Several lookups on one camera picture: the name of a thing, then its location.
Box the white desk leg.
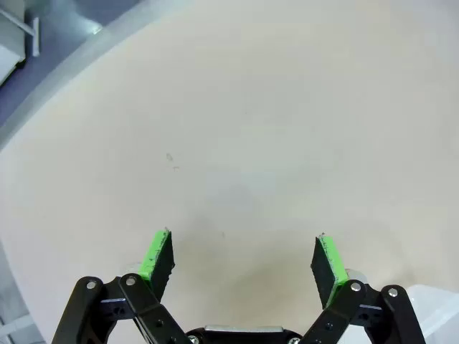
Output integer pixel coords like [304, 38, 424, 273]
[0, 7, 42, 57]

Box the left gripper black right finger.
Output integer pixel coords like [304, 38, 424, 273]
[300, 233, 428, 344]

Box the white cabinet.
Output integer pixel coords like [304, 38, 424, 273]
[0, 0, 28, 87]

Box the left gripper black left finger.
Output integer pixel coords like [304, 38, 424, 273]
[52, 228, 188, 344]

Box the empty clear plastic container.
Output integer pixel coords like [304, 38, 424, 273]
[408, 282, 459, 344]

